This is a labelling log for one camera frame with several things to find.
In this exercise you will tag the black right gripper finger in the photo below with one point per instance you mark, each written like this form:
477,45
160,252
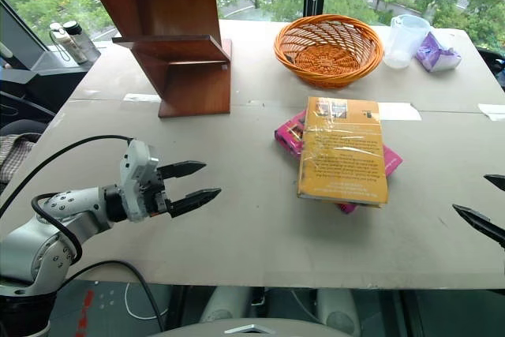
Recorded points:
498,181
483,224

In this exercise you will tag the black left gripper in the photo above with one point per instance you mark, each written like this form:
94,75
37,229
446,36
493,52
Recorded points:
157,199

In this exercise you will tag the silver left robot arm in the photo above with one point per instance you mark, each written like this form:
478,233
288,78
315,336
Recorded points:
23,242

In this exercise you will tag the brown wooden shelf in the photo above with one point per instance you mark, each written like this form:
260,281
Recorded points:
189,88

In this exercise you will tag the pink book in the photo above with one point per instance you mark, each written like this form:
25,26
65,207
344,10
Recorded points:
290,135

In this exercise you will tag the yellow book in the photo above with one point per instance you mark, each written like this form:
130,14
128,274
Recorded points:
343,155

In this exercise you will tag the white tape piece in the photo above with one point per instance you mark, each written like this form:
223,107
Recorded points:
493,112
398,112
142,97

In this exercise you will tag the grey rounded shape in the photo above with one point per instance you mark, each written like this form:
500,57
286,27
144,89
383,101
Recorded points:
225,305

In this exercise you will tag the grey robot torso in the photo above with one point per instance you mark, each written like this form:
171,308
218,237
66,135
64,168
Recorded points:
236,327

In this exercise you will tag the clear plastic measuring cup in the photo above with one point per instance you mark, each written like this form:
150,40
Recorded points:
402,47

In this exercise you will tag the clear bottle with black cap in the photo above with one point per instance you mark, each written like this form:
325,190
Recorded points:
84,45

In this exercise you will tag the checked cloth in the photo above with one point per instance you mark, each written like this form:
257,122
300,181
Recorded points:
16,155

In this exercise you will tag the black side table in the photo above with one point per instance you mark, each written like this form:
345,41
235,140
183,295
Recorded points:
47,80

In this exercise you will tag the orange woven basket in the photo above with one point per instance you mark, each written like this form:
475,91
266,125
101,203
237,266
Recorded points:
327,72

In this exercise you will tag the white water bottle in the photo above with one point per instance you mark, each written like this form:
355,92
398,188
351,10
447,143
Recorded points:
63,47

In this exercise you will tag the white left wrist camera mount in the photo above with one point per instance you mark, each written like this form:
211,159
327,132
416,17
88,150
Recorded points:
136,163

